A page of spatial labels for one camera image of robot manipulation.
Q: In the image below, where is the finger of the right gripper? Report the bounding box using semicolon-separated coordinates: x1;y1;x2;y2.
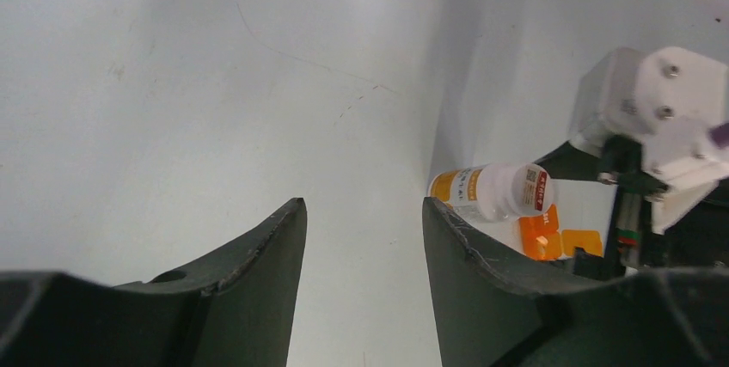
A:
535;142;616;182

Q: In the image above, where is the white pill bottle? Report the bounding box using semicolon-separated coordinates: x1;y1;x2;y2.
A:
426;163;557;223

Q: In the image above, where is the orange pill organizer box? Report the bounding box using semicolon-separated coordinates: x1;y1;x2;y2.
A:
517;205;604;261

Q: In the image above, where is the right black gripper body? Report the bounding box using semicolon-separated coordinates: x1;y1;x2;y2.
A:
603;136;728;279

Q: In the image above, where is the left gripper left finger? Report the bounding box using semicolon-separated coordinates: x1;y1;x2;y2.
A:
1;198;307;366

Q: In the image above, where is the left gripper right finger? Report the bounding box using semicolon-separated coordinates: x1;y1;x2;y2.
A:
422;198;728;366

